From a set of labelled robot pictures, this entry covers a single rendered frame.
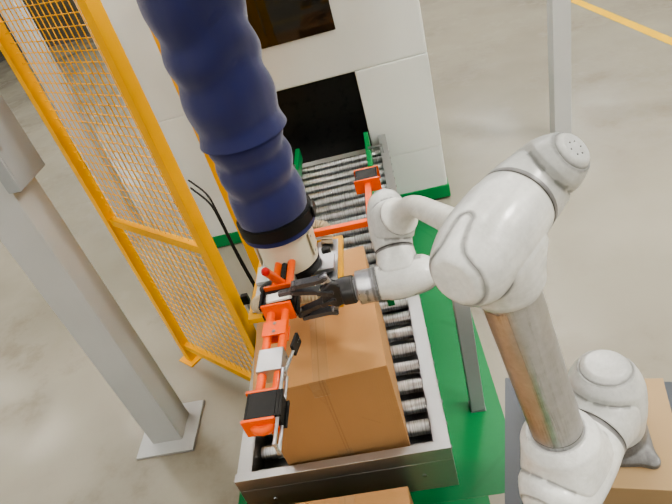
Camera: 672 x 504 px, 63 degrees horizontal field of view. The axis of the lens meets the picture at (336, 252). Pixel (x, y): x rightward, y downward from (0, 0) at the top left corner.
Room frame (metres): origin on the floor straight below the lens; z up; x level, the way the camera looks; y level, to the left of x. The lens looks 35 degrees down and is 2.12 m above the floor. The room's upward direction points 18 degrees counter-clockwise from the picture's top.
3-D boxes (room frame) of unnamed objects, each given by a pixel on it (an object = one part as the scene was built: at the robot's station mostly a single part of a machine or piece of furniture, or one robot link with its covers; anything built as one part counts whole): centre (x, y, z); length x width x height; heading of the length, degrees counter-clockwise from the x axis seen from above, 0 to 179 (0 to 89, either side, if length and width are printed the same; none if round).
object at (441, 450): (1.06, 0.19, 0.58); 0.70 x 0.03 x 0.06; 81
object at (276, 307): (1.15, 0.18, 1.22); 0.10 x 0.08 x 0.06; 79
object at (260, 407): (0.81, 0.25, 1.21); 0.08 x 0.07 x 0.05; 169
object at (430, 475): (1.06, 0.19, 0.48); 0.70 x 0.03 x 0.15; 81
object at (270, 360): (0.94, 0.22, 1.21); 0.07 x 0.07 x 0.04; 79
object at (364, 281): (1.11, -0.05, 1.22); 0.09 x 0.06 x 0.09; 172
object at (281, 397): (0.85, 0.19, 1.21); 0.31 x 0.03 x 0.05; 169
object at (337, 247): (1.38, 0.04, 1.11); 0.34 x 0.10 x 0.05; 169
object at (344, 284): (1.12, 0.02, 1.22); 0.09 x 0.07 x 0.08; 82
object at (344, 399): (1.39, 0.13, 0.75); 0.60 x 0.40 x 0.40; 174
